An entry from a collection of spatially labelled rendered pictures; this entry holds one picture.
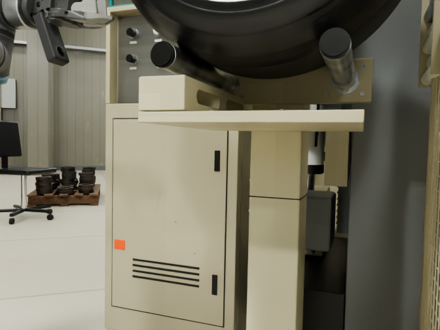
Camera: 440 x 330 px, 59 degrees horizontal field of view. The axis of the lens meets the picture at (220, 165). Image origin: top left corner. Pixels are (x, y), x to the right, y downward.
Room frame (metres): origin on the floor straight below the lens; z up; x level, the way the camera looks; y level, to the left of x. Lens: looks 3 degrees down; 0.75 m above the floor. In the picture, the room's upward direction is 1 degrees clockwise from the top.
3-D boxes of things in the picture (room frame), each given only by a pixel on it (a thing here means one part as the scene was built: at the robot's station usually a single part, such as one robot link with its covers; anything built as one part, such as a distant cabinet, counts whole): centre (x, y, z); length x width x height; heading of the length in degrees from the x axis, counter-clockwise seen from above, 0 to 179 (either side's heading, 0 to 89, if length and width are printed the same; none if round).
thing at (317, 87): (0.95, -0.15, 0.90); 0.40 x 0.03 x 0.10; 70
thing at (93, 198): (5.01, 1.94, 0.21); 1.17 x 0.81 x 0.42; 18
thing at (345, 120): (0.79, -0.09, 0.80); 0.37 x 0.36 x 0.02; 70
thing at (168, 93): (0.83, 0.04, 0.83); 0.36 x 0.09 x 0.06; 160
